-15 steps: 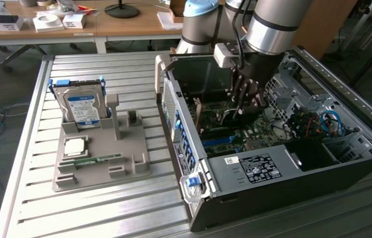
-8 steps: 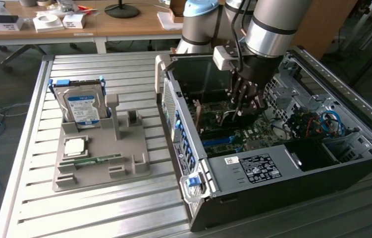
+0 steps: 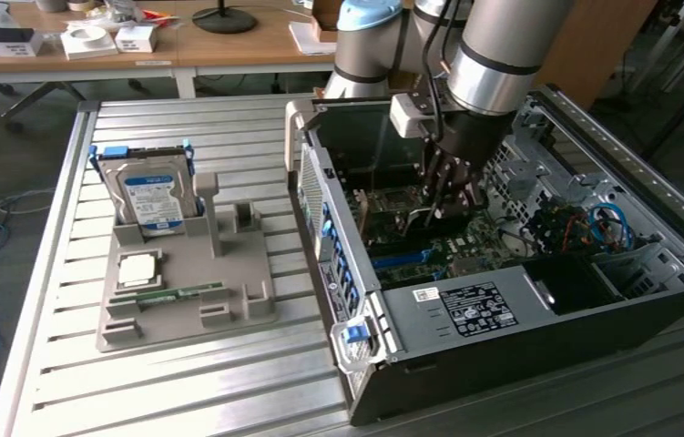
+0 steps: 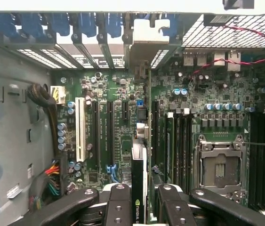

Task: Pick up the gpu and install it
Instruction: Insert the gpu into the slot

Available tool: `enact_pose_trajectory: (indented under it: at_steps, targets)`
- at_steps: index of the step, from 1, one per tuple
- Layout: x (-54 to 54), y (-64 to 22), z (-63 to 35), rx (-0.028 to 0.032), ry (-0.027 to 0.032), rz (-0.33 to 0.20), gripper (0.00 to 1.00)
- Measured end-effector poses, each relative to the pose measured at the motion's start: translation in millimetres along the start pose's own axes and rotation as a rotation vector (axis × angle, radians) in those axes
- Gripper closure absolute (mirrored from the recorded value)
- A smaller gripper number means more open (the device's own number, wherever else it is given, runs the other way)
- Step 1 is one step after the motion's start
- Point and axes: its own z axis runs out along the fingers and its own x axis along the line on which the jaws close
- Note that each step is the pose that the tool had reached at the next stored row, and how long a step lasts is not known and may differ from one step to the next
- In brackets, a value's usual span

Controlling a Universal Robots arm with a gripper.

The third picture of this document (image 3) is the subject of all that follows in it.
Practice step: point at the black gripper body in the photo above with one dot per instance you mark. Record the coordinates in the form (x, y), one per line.
(473, 134)

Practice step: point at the black expansion card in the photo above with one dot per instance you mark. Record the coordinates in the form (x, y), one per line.
(365, 214)

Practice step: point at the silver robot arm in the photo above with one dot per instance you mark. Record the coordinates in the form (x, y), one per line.
(499, 54)

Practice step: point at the perforated metal disk bay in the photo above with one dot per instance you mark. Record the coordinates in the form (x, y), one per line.
(528, 182)

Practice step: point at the green motherboard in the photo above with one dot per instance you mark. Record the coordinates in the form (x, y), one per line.
(487, 241)

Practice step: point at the long blue expansion slot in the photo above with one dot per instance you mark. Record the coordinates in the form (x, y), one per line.
(399, 260)

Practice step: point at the black power connector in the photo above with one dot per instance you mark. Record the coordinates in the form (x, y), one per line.
(552, 227)

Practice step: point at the grey chipset heatsink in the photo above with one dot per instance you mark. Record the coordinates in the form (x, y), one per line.
(470, 267)

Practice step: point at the blue card retainer strip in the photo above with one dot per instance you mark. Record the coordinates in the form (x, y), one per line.
(342, 273)

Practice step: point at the black drive bay box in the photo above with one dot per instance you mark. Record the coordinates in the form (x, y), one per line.
(573, 282)

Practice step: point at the grey power supply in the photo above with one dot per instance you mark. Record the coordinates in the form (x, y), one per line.
(427, 318)

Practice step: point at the wooden cabinet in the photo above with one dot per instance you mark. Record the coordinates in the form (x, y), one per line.
(609, 45)

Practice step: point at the blue case latch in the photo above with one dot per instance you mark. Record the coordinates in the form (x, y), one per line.
(357, 332)

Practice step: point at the white paper stack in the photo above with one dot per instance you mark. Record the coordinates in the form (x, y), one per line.
(311, 41)

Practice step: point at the black PC case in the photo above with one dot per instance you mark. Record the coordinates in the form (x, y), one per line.
(499, 378)

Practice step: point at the grey parts rack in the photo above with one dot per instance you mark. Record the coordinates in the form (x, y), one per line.
(195, 282)

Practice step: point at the hard disk with blue caddy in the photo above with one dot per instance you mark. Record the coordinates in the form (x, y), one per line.
(147, 196)

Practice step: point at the black lamp base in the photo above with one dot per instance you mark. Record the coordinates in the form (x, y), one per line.
(225, 20)

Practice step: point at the green RAM stick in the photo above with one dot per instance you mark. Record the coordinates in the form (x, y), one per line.
(166, 296)

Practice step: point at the silver CPU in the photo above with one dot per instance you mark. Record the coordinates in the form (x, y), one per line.
(138, 271)

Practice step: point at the plain white box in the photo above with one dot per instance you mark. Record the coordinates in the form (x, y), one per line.
(135, 40)

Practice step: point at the crumpled plastic packaging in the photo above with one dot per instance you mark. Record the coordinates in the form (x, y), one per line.
(119, 11)

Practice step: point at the black chair base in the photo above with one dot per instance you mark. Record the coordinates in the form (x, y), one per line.
(38, 98)

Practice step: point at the tape roll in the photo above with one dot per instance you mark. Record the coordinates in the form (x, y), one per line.
(82, 4)

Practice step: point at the grey cup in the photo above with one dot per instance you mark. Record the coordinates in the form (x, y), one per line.
(51, 4)

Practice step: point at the white box with black top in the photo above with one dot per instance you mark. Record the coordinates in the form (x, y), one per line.
(14, 43)

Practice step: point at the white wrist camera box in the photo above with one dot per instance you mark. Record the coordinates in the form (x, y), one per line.
(409, 116)

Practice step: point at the silver disk bay bracket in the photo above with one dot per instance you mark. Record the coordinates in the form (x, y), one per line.
(646, 273)

